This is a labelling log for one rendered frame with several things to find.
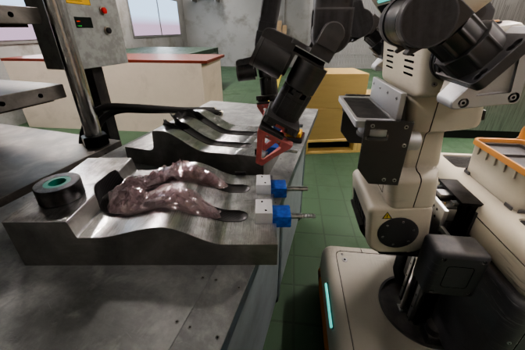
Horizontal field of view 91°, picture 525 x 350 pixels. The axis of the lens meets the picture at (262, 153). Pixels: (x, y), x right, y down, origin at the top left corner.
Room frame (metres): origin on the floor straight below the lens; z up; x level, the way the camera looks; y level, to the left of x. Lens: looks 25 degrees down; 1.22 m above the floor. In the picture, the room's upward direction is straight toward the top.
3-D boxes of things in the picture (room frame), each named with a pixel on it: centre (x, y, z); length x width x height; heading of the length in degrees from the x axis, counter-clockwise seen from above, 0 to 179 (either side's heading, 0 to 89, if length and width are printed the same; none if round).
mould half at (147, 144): (0.87, 0.20, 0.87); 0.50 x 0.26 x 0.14; 73
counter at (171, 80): (3.71, 1.91, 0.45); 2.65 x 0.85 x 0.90; 84
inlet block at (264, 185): (0.56, -0.05, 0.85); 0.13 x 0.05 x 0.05; 90
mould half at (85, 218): (0.50, 0.22, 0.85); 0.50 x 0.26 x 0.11; 90
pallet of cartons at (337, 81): (3.04, -1.01, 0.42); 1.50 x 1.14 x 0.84; 84
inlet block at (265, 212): (0.45, -0.05, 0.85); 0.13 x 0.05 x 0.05; 90
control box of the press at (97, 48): (1.28, 0.80, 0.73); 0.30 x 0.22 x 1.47; 163
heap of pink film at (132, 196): (0.51, 0.22, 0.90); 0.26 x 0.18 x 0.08; 90
